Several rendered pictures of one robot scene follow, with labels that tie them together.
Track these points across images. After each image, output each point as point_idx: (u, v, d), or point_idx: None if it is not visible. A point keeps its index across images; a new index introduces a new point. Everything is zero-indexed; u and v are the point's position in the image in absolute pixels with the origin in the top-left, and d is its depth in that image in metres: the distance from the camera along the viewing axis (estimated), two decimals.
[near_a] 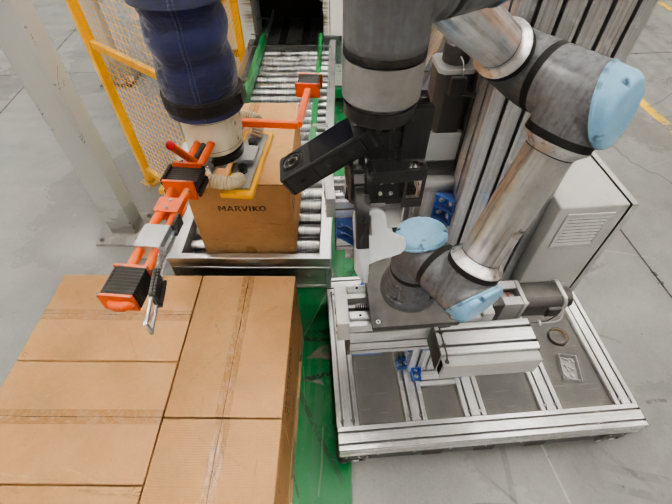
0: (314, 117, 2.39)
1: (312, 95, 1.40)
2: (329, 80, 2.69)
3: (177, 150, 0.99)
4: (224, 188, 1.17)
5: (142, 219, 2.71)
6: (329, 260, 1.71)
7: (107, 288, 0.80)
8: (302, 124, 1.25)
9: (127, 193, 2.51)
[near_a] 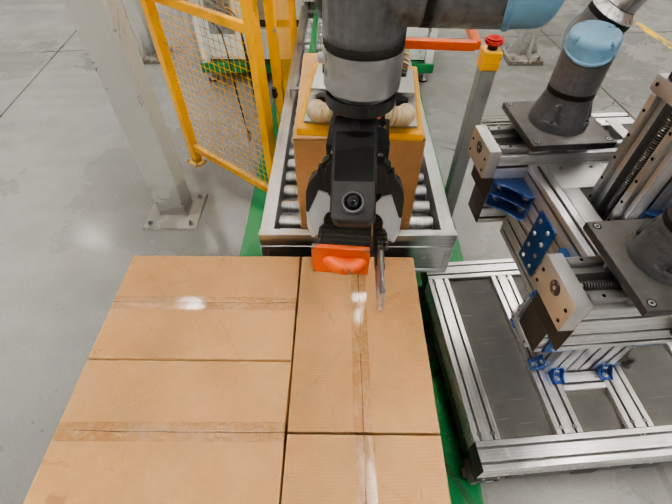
0: None
1: None
2: None
3: None
4: (392, 124, 0.87)
5: (193, 201, 2.40)
6: (456, 237, 1.41)
7: (326, 237, 0.51)
8: (480, 45, 0.95)
9: (180, 169, 2.21)
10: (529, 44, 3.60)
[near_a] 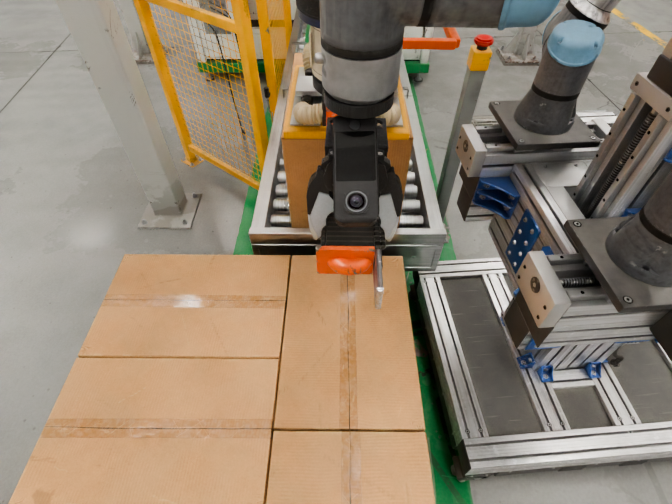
0: None
1: None
2: None
3: None
4: (379, 124, 0.88)
5: (187, 200, 2.41)
6: (445, 236, 1.42)
7: (330, 239, 0.51)
8: (459, 43, 0.97)
9: (174, 169, 2.22)
10: (525, 44, 3.61)
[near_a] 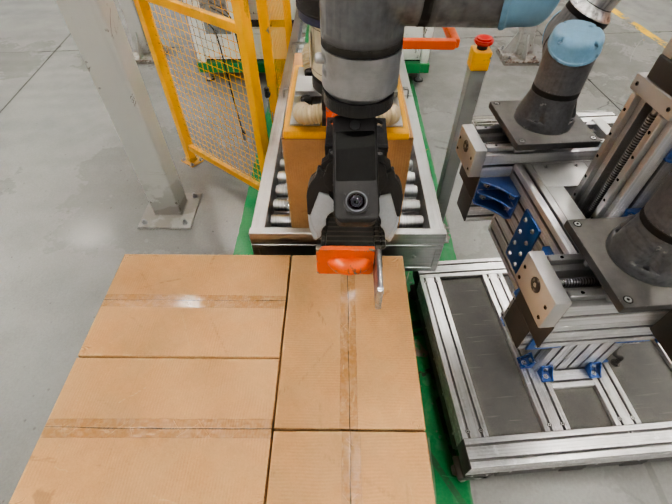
0: None
1: None
2: None
3: None
4: (379, 124, 0.88)
5: (187, 200, 2.41)
6: (445, 236, 1.42)
7: (330, 239, 0.51)
8: (459, 43, 0.97)
9: (174, 169, 2.22)
10: (525, 44, 3.61)
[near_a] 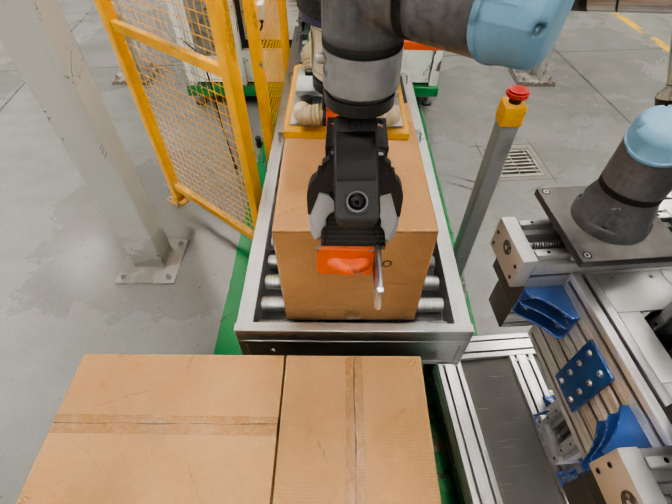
0: None
1: None
2: (407, 74, 2.14)
3: None
4: (379, 124, 0.88)
5: (172, 249, 2.16)
6: (473, 333, 1.17)
7: (330, 239, 0.51)
8: None
9: (155, 218, 1.97)
10: (540, 64, 3.36)
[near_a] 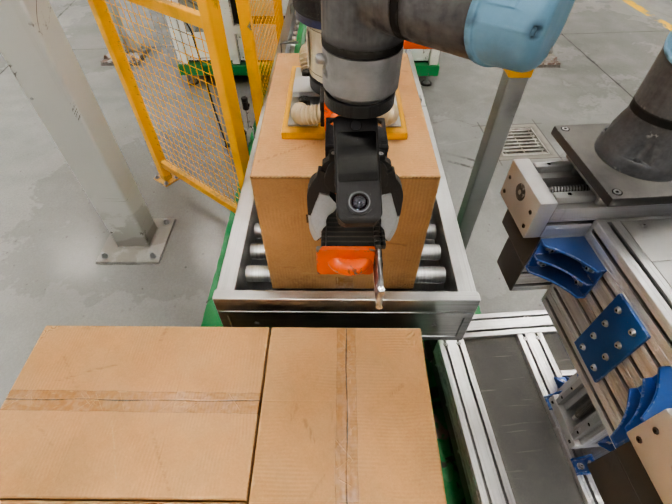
0: None
1: None
2: None
3: None
4: (377, 124, 0.88)
5: (157, 228, 2.04)
6: (479, 302, 1.05)
7: (330, 239, 0.51)
8: None
9: (138, 193, 1.85)
10: None
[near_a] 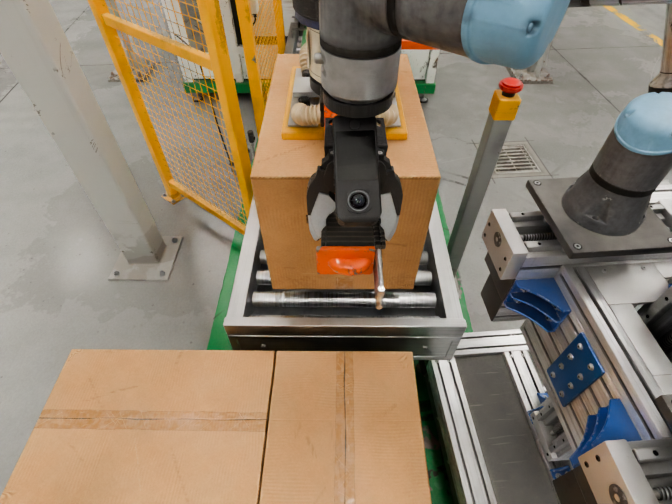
0: None
1: None
2: None
3: None
4: (377, 124, 0.88)
5: (166, 246, 2.14)
6: (465, 328, 1.15)
7: (330, 239, 0.51)
8: None
9: (148, 214, 1.95)
10: (538, 61, 3.34)
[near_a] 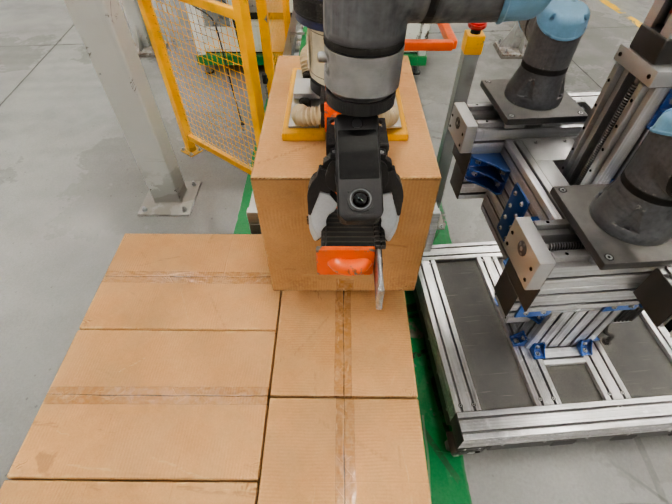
0: None
1: None
2: None
3: None
4: None
5: (187, 189, 2.44)
6: (439, 215, 1.45)
7: (330, 239, 0.51)
8: (456, 44, 0.97)
9: (173, 156, 2.25)
10: (522, 38, 3.64)
